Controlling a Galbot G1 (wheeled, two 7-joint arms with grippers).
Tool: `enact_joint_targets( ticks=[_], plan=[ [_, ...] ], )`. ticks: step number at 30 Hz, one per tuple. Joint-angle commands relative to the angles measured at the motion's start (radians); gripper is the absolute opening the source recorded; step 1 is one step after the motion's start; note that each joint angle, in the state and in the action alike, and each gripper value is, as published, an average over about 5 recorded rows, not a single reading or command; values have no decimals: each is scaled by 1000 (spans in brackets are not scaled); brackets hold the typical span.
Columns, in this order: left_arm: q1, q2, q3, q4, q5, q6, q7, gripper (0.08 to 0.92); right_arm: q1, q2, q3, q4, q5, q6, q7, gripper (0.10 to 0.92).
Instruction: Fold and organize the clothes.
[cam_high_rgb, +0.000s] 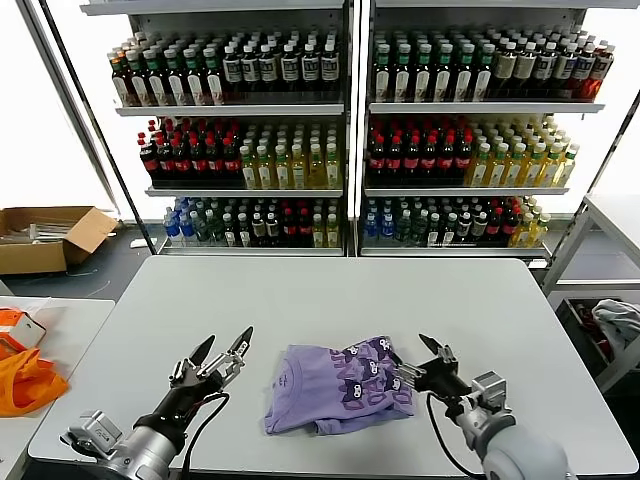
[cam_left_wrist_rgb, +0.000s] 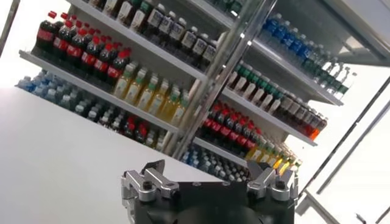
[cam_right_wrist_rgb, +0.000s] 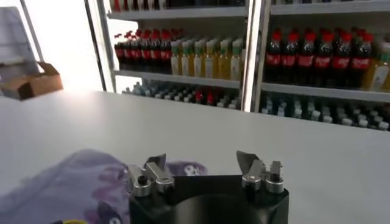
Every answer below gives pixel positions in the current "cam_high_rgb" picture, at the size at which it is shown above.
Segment black frame pole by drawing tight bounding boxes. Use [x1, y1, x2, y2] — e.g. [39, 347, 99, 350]
[38, 0, 157, 251]
[580, 93, 640, 202]

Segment orange and white box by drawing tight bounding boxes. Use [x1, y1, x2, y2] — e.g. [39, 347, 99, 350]
[0, 307, 49, 351]

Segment white side table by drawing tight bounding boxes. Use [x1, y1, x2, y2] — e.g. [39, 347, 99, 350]
[0, 296, 117, 480]

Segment red drink bottle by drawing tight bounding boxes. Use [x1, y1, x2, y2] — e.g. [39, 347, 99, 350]
[590, 45, 616, 100]

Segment dark bottle grey label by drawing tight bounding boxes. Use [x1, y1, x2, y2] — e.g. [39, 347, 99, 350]
[533, 42, 557, 99]
[222, 44, 244, 96]
[494, 42, 517, 99]
[572, 44, 597, 100]
[514, 42, 537, 99]
[280, 43, 301, 95]
[300, 42, 321, 94]
[320, 41, 341, 94]
[241, 44, 262, 96]
[260, 44, 280, 95]
[553, 43, 577, 99]

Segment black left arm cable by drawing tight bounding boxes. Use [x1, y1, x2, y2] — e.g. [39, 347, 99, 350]
[183, 391, 232, 475]

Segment orange cloth bag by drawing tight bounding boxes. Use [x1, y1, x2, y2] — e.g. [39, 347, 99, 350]
[0, 347, 70, 417]

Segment purple t-shirt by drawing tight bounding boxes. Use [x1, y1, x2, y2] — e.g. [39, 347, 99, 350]
[263, 335, 417, 436]

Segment red cloth item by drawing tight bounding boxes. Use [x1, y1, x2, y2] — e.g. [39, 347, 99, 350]
[574, 303, 614, 362]

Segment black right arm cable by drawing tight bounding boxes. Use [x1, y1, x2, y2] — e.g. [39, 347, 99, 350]
[423, 391, 482, 479]

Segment open cardboard box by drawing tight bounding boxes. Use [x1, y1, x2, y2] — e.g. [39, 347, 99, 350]
[0, 205, 120, 275]

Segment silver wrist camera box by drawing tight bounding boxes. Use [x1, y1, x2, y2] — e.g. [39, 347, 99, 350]
[471, 370, 509, 405]
[67, 409, 124, 457]

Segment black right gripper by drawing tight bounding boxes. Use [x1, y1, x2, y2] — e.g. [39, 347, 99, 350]
[388, 333, 474, 407]

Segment grey white crumpled cloth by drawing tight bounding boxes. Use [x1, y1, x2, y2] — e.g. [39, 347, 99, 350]
[591, 298, 640, 362]

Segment clear plastic packets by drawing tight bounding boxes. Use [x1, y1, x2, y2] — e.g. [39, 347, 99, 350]
[7, 218, 69, 245]

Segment grey metal shelf unit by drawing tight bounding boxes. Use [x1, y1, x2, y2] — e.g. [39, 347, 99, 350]
[357, 0, 609, 260]
[79, 0, 359, 259]

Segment orange drink bottle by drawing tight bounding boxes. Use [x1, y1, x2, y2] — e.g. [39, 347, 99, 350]
[110, 49, 132, 107]

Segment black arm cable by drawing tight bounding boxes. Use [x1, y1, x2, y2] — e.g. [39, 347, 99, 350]
[423, 391, 482, 479]
[183, 391, 232, 475]

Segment green-capped dark drink bottle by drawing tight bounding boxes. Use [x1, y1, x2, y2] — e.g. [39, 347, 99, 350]
[393, 43, 414, 104]
[373, 43, 394, 104]
[453, 43, 475, 104]
[472, 43, 495, 104]
[202, 46, 226, 106]
[182, 47, 206, 106]
[163, 47, 187, 107]
[125, 48, 151, 107]
[143, 48, 169, 107]
[413, 43, 434, 104]
[433, 43, 455, 104]

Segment black storage bin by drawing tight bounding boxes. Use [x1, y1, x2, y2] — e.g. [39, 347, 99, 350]
[555, 298, 619, 384]

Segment white metal rack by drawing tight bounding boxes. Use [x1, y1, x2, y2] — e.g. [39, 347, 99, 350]
[540, 193, 640, 397]

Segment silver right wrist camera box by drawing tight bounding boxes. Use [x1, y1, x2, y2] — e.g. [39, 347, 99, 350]
[471, 370, 509, 405]

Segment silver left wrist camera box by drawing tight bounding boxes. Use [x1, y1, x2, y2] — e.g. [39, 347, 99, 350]
[67, 409, 124, 457]

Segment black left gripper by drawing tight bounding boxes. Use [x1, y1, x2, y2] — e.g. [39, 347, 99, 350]
[132, 325, 255, 442]

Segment white frame beam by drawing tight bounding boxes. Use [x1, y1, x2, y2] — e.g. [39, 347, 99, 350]
[14, 0, 121, 214]

